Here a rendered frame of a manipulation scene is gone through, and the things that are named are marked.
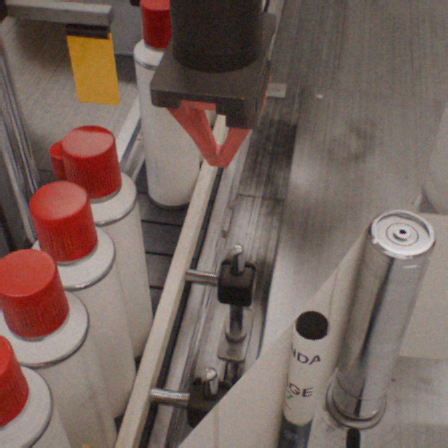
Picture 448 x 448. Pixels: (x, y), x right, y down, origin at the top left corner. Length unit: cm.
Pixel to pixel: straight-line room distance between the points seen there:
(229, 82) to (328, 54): 58
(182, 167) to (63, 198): 26
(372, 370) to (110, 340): 17
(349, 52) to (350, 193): 35
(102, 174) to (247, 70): 11
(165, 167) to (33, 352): 30
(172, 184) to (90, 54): 21
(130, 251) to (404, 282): 18
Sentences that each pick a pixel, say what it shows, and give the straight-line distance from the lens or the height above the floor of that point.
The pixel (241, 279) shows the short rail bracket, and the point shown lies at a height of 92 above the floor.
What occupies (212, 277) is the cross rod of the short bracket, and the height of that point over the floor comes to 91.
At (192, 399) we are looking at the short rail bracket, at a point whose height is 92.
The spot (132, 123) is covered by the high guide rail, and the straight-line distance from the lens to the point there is 63.
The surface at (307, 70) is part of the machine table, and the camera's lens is 95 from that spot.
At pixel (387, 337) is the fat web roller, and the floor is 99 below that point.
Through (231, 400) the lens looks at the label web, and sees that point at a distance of 33.
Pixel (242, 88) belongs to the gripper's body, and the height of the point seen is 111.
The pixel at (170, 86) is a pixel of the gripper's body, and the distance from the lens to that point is 41.
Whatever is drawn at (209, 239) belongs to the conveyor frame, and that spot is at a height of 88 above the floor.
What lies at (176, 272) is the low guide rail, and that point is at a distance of 56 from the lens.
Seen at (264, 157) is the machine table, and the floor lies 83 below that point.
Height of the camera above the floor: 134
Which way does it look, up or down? 46 degrees down
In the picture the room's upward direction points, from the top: straight up
